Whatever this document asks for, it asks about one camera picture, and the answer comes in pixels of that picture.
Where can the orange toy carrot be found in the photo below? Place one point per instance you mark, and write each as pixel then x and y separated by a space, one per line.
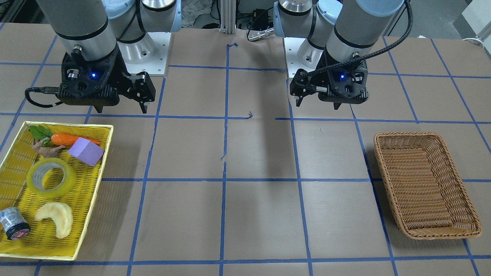
pixel 45 136

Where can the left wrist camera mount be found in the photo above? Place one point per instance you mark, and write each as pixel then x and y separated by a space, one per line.
pixel 349 84

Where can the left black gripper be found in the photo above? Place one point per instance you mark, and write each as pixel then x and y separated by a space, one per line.
pixel 320 76

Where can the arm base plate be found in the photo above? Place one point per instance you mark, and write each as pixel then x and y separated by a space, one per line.
pixel 302 53
pixel 150 54

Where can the small black jar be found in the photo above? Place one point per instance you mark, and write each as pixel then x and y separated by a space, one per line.
pixel 15 226

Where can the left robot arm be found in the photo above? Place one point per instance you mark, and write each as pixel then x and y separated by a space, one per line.
pixel 345 31

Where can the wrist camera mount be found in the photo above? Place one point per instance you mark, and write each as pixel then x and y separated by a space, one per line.
pixel 89 82
pixel 349 84

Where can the yellow tape roll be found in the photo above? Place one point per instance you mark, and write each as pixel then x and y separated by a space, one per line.
pixel 51 178

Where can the aluminium frame post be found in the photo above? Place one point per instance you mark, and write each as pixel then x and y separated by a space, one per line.
pixel 228 14

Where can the yellow woven tray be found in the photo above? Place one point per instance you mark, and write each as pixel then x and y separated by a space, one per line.
pixel 42 242

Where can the pale croissant toy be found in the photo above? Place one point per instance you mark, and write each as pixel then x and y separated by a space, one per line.
pixel 60 213

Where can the brown wicker basket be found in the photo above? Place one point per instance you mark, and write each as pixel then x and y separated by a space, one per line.
pixel 425 191

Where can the brown toy animal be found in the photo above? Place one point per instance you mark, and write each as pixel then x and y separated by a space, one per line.
pixel 46 152

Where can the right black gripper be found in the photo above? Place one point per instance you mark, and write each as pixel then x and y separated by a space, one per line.
pixel 122 78

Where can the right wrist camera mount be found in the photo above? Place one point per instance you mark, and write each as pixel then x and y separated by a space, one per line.
pixel 89 82

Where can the purple foam block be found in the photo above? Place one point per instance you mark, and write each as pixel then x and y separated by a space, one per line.
pixel 86 151

